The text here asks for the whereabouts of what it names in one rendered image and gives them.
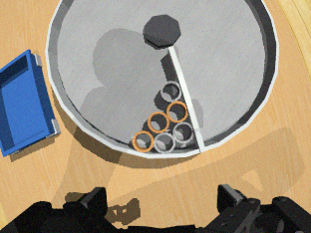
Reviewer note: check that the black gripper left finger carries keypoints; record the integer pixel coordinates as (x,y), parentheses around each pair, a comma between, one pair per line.
(61,220)

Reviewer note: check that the blue crate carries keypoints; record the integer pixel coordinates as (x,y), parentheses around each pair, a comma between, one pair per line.
(24,111)

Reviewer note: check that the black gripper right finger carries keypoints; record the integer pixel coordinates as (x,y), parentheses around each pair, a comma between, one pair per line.
(263,218)

